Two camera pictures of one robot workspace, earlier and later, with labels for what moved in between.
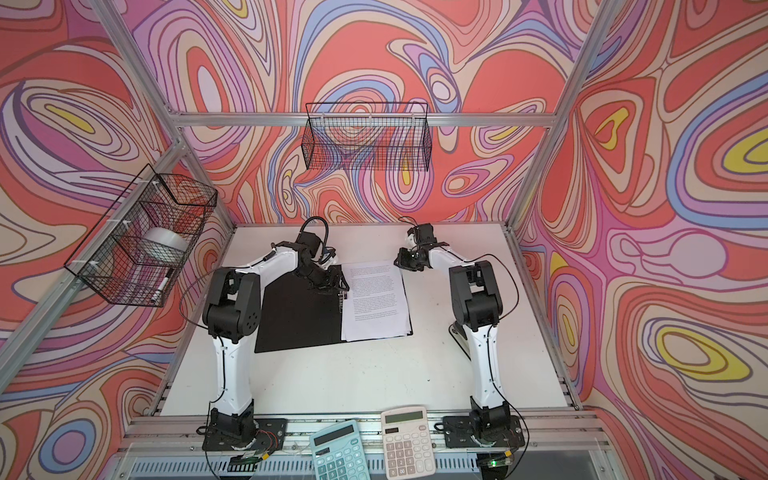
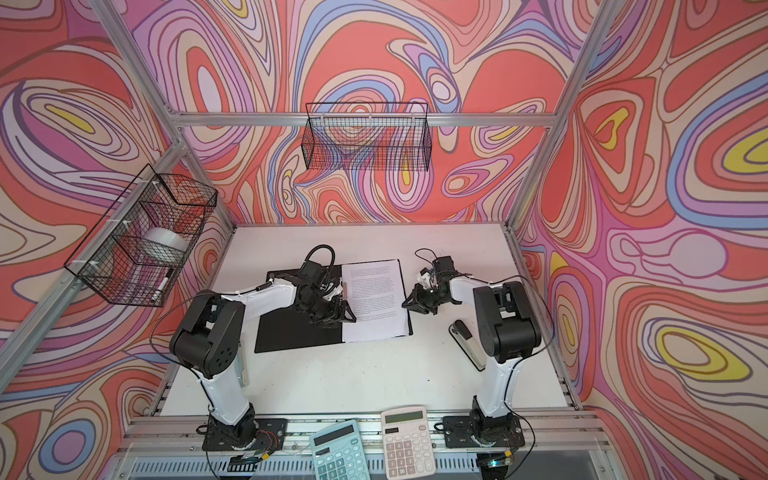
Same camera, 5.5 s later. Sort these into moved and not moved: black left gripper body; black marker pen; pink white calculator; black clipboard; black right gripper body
Moved: black right gripper body; black left gripper body
Not moved: black marker pen; pink white calculator; black clipboard
